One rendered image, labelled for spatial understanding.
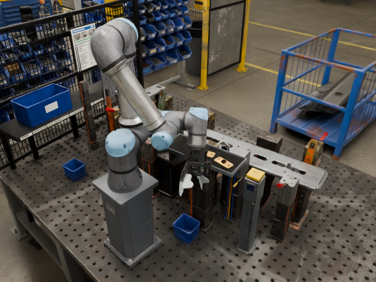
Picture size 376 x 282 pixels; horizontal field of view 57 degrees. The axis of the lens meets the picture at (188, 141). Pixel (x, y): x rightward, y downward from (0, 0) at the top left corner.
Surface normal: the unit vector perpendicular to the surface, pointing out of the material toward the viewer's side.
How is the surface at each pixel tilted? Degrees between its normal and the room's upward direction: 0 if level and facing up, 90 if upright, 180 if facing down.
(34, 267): 0
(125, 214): 90
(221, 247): 0
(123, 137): 7
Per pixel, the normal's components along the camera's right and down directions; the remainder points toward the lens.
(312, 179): 0.00, -0.84
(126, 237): 0.03, 0.58
